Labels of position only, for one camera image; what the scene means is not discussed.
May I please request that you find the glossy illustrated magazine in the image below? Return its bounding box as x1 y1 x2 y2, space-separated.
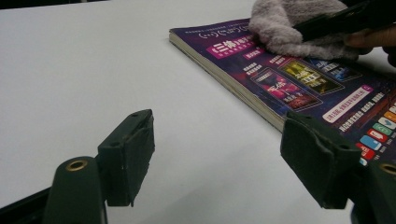
168 18 396 169

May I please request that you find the grey striped fluffy cloth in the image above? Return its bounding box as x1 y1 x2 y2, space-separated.
247 0 361 61

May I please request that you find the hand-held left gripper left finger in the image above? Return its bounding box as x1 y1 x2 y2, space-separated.
97 108 156 208

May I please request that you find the white table mat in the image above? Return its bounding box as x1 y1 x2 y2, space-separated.
0 0 396 224

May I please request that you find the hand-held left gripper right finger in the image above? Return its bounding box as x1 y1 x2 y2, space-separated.
279 110 362 210

